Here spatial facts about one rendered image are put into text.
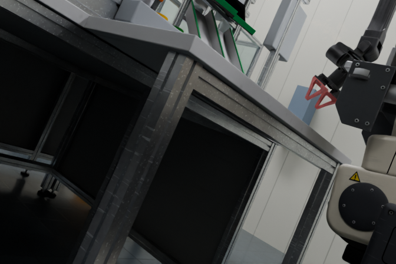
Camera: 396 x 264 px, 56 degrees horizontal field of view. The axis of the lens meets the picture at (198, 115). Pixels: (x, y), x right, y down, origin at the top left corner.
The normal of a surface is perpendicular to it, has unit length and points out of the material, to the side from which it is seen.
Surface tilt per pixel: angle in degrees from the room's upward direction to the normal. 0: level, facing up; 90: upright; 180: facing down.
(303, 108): 90
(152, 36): 90
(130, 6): 90
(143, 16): 90
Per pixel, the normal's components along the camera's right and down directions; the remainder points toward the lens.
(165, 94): -0.58, -0.31
